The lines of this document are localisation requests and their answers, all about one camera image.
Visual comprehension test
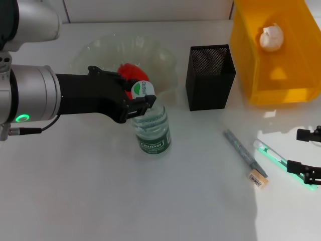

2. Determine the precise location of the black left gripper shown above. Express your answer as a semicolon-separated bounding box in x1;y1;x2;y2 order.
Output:
55;65;156;124

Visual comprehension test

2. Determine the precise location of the green white utility knife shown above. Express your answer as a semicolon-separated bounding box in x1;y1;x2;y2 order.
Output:
252;139;318;193

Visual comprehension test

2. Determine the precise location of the clear green-label water bottle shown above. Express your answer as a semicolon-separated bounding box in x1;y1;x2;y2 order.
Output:
130;79;172;154

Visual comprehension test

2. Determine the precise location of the small tan eraser block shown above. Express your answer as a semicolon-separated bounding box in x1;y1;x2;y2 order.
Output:
248;169;269;189

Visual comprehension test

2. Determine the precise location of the grey pen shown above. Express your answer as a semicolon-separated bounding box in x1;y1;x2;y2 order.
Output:
224;129;268;178

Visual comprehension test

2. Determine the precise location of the white paper ball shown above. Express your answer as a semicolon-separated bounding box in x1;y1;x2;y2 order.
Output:
259;22;285;53

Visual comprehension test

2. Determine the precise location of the green glass fruit plate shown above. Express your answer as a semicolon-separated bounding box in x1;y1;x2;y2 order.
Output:
69;34;179;106

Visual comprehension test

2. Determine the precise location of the black mesh pen holder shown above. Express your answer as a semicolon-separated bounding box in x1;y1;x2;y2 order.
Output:
185;44;237;111

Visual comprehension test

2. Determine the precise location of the yellow plastic bin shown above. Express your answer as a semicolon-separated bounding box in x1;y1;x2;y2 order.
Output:
230;0;321;105

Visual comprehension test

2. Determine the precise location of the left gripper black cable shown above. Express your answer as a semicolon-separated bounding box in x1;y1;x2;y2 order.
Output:
9;114;61;135

